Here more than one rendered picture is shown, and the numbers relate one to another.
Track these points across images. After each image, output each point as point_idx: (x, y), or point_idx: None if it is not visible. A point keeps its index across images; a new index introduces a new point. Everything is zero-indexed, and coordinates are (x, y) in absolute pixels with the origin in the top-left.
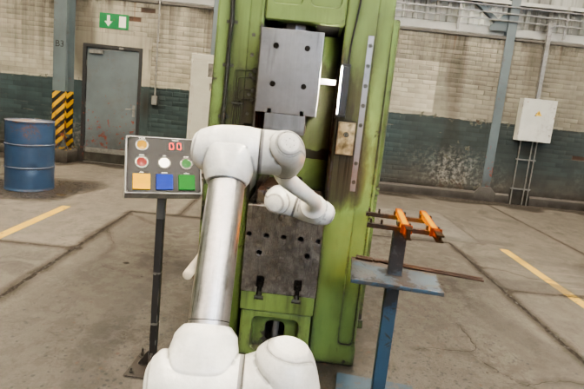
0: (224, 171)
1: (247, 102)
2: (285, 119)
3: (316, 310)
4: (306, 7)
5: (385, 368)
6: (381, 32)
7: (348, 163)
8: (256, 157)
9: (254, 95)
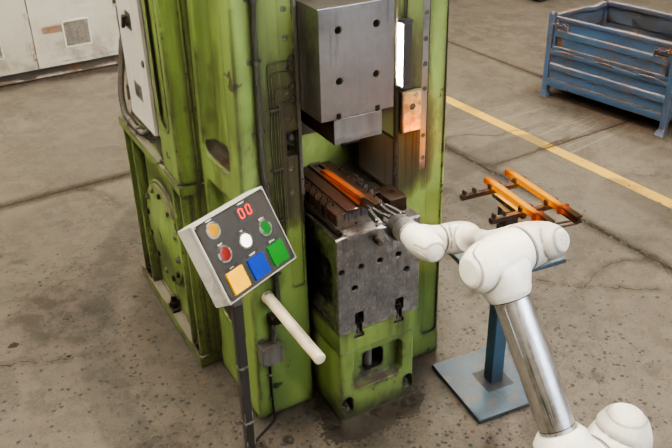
0: (523, 293)
1: (286, 103)
2: (359, 121)
3: None
4: None
5: (503, 344)
6: None
7: (415, 138)
8: (534, 263)
9: (294, 91)
